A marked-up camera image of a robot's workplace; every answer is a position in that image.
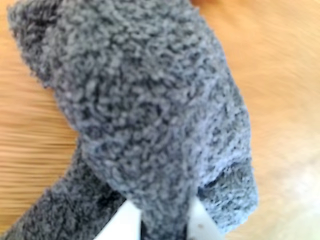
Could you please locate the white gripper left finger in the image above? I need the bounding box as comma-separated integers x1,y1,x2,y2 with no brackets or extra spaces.
93,198,142,240

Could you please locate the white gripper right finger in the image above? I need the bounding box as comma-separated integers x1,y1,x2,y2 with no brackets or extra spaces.
186,196,227,240

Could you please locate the grey terry cloth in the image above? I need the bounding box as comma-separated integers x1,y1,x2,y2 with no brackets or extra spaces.
4,0,260,240

